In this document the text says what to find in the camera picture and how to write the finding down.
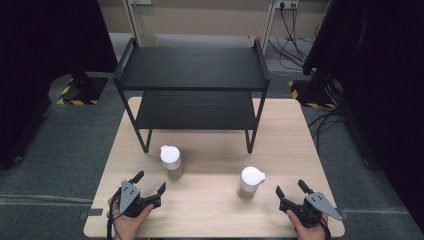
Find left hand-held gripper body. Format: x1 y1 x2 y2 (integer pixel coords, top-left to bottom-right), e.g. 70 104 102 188
114 179 163 219

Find left hand-held gripper cable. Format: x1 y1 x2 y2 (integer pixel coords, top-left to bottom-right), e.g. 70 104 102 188
106 187 123 240

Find dark curtain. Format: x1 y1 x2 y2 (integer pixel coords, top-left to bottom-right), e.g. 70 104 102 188
0 0 119 170
301 0 424 232

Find black two-tier shelf rack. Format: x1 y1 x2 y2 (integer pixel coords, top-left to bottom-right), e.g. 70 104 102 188
112 37 272 155

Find hand-held gripper cable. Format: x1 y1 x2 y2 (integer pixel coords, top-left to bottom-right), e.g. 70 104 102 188
318 214 332 240
106 187 123 240

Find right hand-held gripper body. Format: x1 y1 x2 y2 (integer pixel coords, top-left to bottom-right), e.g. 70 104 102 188
278 191 344 229

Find person's left hand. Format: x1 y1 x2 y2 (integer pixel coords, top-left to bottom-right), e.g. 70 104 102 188
107 196 155 240

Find black cables beside stand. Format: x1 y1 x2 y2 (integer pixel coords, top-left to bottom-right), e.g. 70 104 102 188
307 105 345 155

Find black stand base yellow stripes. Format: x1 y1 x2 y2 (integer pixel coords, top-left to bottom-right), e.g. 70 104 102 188
288 68 342 110
56 70 110 107

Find person's right hand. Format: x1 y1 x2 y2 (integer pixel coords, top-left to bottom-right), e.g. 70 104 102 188
285 209 330 240

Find white frame post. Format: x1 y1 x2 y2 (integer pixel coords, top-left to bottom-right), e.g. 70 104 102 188
121 0 148 48
261 0 278 56

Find white wall socket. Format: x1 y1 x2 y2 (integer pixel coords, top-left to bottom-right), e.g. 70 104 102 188
274 0 300 10

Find black cables on floor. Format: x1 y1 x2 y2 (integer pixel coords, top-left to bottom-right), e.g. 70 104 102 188
267 2 318 74

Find glass jar with white lid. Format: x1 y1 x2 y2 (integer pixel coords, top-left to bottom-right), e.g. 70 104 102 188
159 144 185 181
236 166 267 201

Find right hand-held gripper cable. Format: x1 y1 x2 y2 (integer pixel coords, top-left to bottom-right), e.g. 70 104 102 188
318 214 332 240

